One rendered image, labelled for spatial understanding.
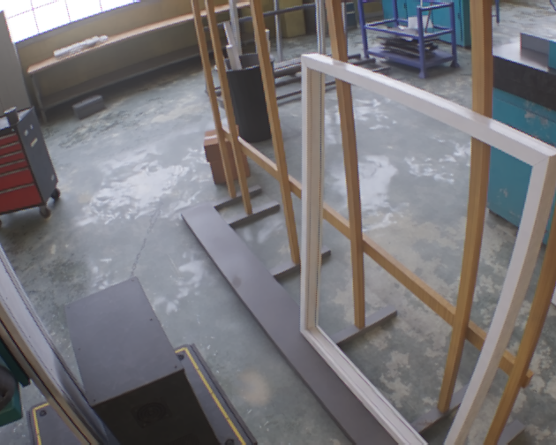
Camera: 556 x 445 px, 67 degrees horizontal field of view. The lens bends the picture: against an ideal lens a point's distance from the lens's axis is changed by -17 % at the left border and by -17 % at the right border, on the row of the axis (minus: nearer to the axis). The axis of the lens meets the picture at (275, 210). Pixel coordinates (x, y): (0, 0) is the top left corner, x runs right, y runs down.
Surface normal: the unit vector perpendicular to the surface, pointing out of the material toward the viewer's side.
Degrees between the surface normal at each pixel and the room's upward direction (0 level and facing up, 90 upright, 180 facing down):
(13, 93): 90
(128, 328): 0
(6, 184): 90
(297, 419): 0
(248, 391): 0
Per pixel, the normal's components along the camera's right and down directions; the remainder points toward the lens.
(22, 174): 0.11, 0.52
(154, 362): -0.14, -0.83
